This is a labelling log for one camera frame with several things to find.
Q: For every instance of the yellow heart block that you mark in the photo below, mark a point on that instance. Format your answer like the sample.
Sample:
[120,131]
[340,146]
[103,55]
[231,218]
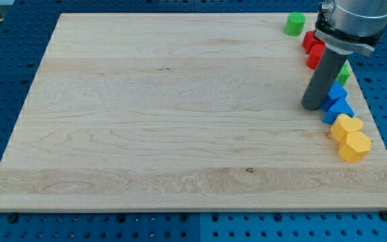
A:
[343,125]

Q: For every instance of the blue block upper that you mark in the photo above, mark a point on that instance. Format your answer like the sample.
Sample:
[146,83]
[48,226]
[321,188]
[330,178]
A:
[336,92]

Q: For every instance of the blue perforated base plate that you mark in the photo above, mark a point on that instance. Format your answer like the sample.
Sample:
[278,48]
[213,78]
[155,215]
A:
[24,35]

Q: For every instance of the green block behind rod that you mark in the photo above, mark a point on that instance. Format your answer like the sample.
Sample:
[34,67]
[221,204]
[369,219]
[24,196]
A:
[343,75]

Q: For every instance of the yellow hexagon block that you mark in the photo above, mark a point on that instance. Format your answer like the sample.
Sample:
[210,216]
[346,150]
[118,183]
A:
[354,146]

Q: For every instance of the red block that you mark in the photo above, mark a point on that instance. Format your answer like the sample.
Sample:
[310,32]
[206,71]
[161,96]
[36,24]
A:
[314,56]
[310,40]

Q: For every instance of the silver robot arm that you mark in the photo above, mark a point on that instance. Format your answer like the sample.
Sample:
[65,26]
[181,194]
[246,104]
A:
[351,25]

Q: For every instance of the green cylinder block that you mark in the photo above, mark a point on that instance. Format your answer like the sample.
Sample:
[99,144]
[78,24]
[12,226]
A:
[295,24]

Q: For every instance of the light wooden board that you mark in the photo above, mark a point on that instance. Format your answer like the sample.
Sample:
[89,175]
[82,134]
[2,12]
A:
[172,112]

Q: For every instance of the red block upper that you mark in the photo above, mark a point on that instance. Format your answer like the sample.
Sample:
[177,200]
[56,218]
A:
[310,40]

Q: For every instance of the red block lower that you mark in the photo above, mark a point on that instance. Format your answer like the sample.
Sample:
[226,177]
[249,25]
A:
[314,56]

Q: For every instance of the blue triangle block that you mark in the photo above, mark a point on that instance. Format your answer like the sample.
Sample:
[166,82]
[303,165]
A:
[340,106]

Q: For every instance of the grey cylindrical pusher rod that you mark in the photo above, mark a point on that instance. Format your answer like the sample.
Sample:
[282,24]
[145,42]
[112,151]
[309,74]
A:
[327,70]

